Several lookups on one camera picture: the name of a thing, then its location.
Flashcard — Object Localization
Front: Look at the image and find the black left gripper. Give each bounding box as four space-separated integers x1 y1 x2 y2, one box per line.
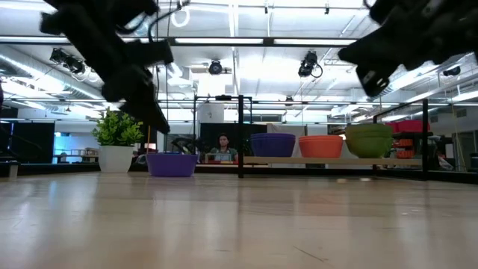
40 0 172 135

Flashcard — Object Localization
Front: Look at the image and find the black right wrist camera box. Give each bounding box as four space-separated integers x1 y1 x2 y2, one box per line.
356 65 392 99

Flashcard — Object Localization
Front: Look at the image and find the person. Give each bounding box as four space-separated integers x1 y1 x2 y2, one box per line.
208 132 239 163

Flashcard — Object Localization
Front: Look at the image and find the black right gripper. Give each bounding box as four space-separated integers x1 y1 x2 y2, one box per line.
338 0 478 71

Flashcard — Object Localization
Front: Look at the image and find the red storage bin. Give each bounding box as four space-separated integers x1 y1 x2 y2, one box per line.
388 119 431 134

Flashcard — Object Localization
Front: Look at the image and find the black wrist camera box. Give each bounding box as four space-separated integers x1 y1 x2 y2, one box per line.
356 65 392 99
125 38 175 67

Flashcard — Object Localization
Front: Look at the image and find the black table frame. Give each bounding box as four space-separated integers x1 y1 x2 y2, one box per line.
0 34 430 180

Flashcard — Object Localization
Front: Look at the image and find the wooden shelf board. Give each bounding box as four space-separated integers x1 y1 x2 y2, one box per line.
242 156 423 167

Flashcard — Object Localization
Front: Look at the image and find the blue plastic bowl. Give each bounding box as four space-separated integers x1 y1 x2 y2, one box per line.
249 132 297 138
249 136 297 158
146 152 199 178

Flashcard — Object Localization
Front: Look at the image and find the green plant in white pot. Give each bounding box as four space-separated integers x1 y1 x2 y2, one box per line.
90 107 145 174

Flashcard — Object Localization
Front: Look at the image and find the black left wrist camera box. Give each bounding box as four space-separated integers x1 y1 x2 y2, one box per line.
125 38 175 67

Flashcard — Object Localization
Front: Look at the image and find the black ceiling spotlight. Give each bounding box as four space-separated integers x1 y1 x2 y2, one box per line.
49 47 86 75
208 59 224 76
441 65 462 78
297 50 324 79

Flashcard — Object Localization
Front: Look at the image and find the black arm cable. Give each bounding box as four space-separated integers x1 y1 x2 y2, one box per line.
147 0 191 43

